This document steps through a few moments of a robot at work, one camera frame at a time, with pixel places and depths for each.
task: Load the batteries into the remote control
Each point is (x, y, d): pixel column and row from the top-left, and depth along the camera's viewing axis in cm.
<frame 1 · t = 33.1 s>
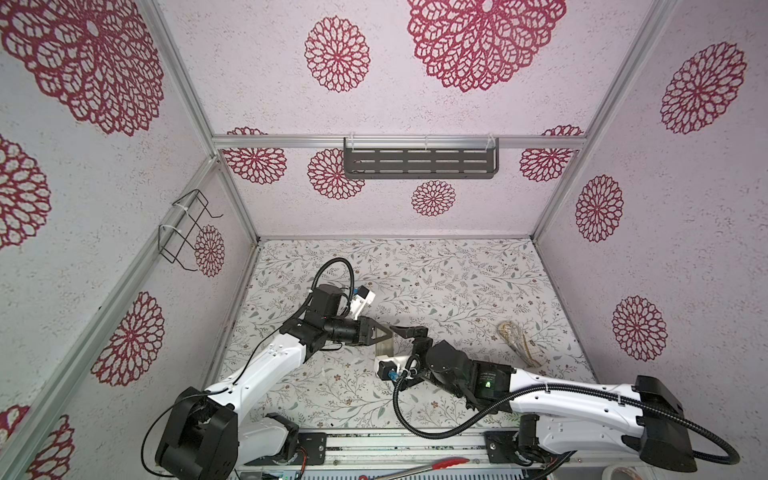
left hand: (387, 340, 75), fingers closed
right hand: (392, 335, 70), fingers open
white universal AC remote: (385, 347, 74), point 18 cm above the table

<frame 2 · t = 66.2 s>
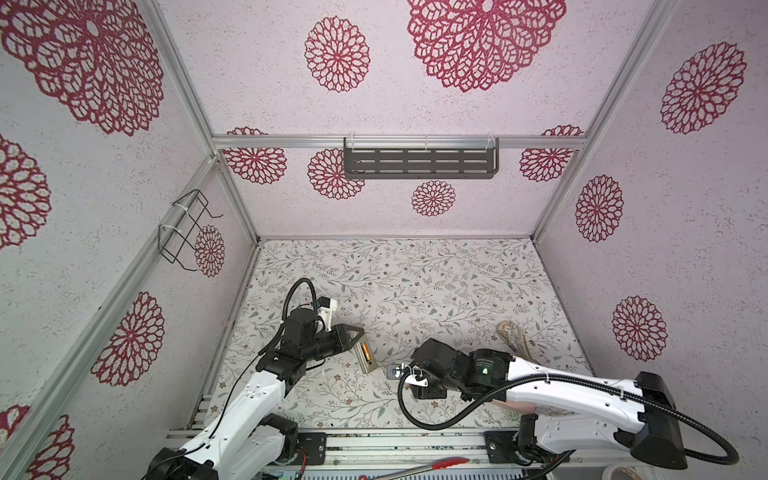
left hand: (361, 337, 79), fingers closed
right hand: (412, 363, 74), fingers open
orange AA battery upper: (367, 352, 79), point 13 cm above the table
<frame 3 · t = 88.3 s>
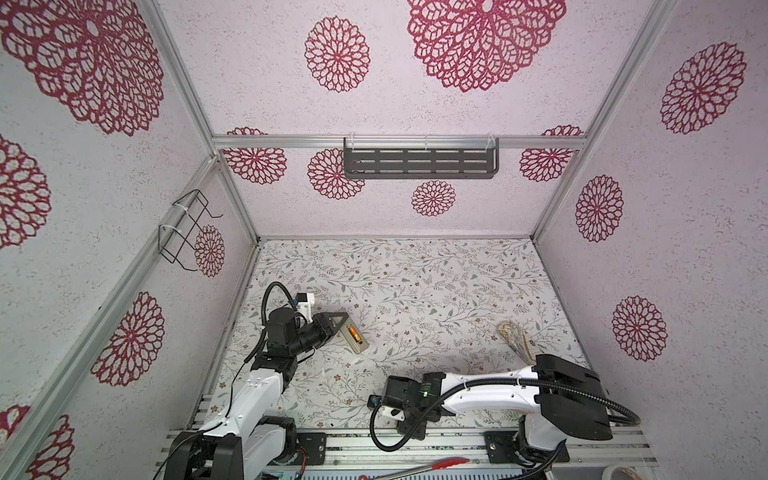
left hand: (347, 321, 81), fingers closed
right hand: (400, 421, 78), fingers open
white universal AC remote: (357, 347, 79), point 13 cm above the table
orange AA battery upper: (355, 335, 81), point 14 cm above the table

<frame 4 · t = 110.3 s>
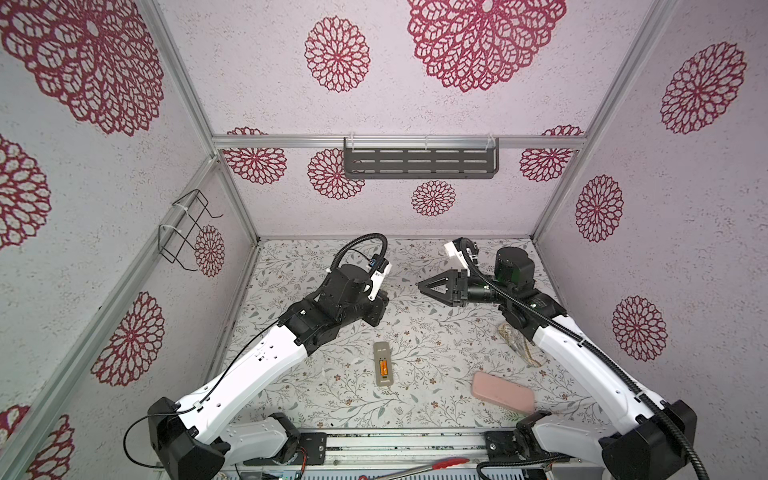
left hand: (380, 299, 73), fingers closed
right hand: (422, 286, 64), fingers open
white universal AC remote: (381, 351, 91), point 2 cm above the table
orange AA battery upper: (384, 367, 87), point 2 cm above the table
pink rounded case: (502, 391, 84), on the table

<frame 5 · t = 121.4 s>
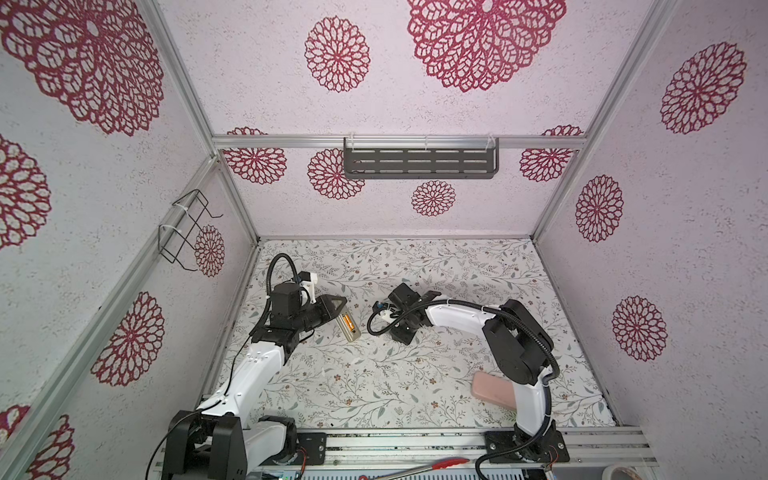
left hand: (344, 305, 83), fingers closed
right hand: (397, 327, 95), fingers open
white universal AC remote: (349, 335, 80), point 14 cm above the table
orange AA battery upper: (350, 324, 81), point 16 cm above the table
the other named things where they were.

